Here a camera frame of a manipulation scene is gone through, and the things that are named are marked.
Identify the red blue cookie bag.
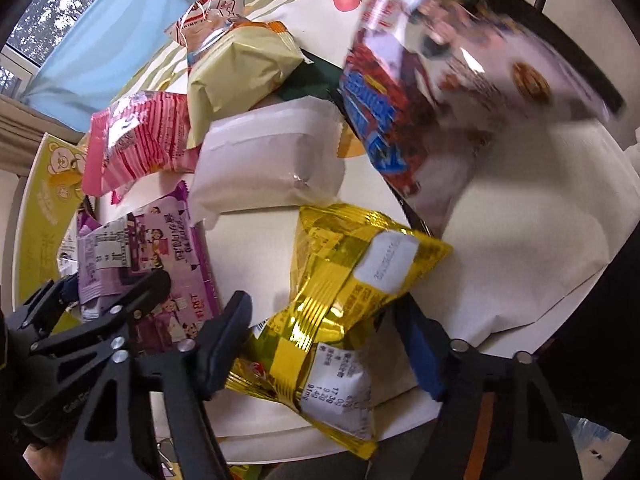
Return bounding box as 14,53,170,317
337,0,627,236

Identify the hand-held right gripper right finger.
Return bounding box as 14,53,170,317
394,299,585,480

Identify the beige curtain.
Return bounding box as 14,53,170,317
0,94,85,177

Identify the white red shrimp flakes packet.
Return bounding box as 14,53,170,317
166,0,247,57

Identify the purple snack packet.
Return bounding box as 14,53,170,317
75,182,223,356

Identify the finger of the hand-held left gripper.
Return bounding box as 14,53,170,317
30,269,172,363
2,274,82,346

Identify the light blue curtain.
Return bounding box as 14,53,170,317
25,0,213,133

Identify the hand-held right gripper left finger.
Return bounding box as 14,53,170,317
60,291,253,480

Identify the floral fruit print blanket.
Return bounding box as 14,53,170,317
100,0,637,456

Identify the plain white snack packet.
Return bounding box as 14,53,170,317
187,96,351,232

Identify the gold foil snack packet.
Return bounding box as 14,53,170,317
224,204,453,461

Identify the pink striped snack packet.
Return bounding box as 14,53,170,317
81,90,201,206

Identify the pale green snack packet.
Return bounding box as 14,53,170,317
186,15,306,150

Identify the window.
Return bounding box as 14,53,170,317
0,0,146,97

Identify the yellow bear print box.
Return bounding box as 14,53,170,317
17,132,92,336

